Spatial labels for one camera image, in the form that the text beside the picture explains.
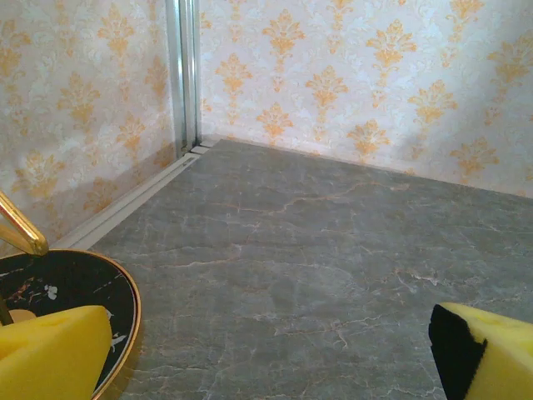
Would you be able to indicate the aluminium frame post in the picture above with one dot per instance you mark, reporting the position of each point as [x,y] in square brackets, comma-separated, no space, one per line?
[183,75]

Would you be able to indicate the aluminium table side rail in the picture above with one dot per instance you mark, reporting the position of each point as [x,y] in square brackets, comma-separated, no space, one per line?
[137,191]

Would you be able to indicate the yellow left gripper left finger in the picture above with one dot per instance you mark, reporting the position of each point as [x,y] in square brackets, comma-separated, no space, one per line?
[50,358]

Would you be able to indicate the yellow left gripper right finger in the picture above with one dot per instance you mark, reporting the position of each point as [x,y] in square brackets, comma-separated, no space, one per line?
[499,362]

